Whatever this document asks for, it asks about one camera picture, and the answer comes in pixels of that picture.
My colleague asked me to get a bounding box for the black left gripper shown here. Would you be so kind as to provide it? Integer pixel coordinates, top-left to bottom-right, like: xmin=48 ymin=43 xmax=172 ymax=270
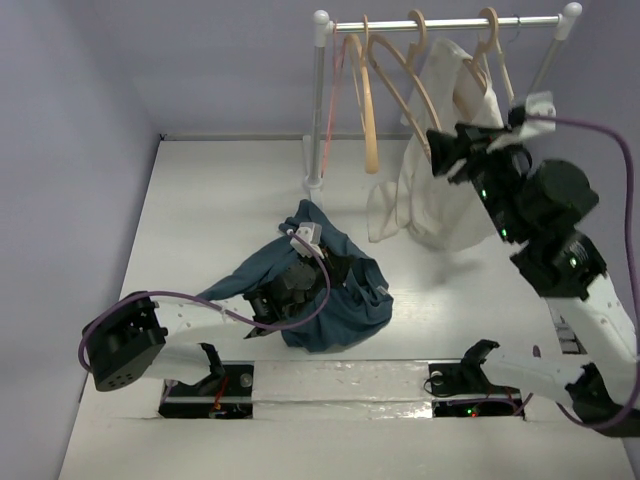
xmin=286 ymin=245 xmax=351 ymax=319

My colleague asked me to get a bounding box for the blue t shirt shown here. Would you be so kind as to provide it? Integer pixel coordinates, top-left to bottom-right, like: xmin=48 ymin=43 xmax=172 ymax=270
xmin=198 ymin=199 xmax=393 ymax=353

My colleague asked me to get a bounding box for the wooden hanger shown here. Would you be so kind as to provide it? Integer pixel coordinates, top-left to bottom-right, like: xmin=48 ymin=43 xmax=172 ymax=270
xmin=345 ymin=15 xmax=379 ymax=174
xmin=462 ymin=7 xmax=515 ymax=106
xmin=366 ymin=8 xmax=444 ymax=164

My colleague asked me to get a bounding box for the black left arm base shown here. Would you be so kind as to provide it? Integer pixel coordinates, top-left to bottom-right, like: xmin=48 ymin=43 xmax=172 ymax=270
xmin=158 ymin=362 xmax=254 ymax=420

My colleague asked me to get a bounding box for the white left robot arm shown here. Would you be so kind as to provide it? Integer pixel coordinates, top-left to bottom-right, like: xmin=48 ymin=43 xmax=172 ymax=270
xmin=79 ymin=251 xmax=354 ymax=395

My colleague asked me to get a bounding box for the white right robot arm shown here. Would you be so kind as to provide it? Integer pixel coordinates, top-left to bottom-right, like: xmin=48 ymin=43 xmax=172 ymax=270
xmin=426 ymin=123 xmax=639 ymax=438

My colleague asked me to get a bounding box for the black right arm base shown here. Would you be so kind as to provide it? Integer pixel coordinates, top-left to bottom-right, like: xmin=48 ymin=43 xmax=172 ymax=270
xmin=423 ymin=361 xmax=533 ymax=418

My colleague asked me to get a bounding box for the white shirt on hanger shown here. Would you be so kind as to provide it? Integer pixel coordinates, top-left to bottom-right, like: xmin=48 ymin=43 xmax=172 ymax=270
xmin=366 ymin=38 xmax=506 ymax=251

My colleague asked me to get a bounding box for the silver clothes rack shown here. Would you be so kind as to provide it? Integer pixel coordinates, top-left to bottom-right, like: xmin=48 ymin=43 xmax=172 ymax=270
xmin=302 ymin=2 xmax=584 ymax=191

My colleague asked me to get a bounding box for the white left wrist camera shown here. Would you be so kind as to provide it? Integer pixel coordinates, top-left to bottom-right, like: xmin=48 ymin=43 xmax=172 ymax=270
xmin=284 ymin=222 xmax=324 ymax=259

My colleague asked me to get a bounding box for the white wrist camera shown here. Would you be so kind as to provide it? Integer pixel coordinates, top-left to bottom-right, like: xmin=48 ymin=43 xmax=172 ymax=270
xmin=284 ymin=222 xmax=324 ymax=259
xmin=487 ymin=91 xmax=556 ymax=153

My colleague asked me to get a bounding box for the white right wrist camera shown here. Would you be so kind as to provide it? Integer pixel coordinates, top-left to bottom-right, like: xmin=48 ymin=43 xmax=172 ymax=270
xmin=487 ymin=91 xmax=556 ymax=153

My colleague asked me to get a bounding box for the pink cord on rack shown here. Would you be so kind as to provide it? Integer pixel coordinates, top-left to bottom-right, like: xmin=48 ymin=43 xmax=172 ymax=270
xmin=319 ymin=19 xmax=354 ymax=174

